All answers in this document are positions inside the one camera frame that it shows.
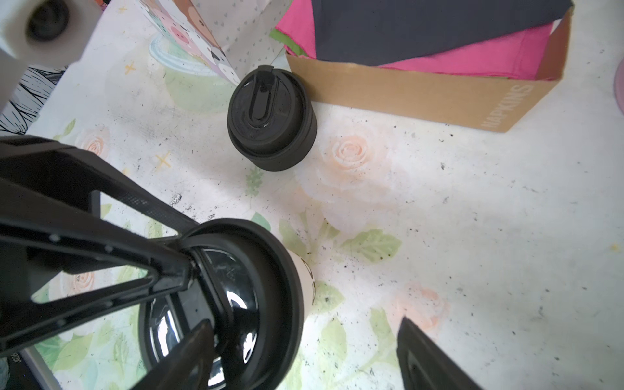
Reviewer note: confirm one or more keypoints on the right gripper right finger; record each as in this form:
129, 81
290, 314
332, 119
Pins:
424, 366

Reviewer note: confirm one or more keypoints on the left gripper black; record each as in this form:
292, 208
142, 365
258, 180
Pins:
53, 33

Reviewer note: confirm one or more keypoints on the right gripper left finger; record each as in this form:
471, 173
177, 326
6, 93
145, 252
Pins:
188, 366

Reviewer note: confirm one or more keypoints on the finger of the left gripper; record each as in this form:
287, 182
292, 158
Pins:
51, 224

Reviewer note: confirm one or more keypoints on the black cup lid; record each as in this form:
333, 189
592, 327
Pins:
240, 277

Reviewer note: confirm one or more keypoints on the stack of black lids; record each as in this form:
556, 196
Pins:
271, 120

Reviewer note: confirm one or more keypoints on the white paper coffee cup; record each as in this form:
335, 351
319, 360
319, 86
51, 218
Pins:
307, 282

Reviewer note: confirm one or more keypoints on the pastel patterned gift bag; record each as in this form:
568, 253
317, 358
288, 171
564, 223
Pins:
232, 37

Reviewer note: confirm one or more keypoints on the cardboard napkin box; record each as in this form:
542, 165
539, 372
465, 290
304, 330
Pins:
487, 103

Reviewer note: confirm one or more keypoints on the pink napkins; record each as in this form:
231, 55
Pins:
516, 56

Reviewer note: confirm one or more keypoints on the black napkin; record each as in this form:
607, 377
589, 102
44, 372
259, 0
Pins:
374, 33

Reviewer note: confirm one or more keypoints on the pink straw holder cup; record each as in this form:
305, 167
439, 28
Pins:
619, 86

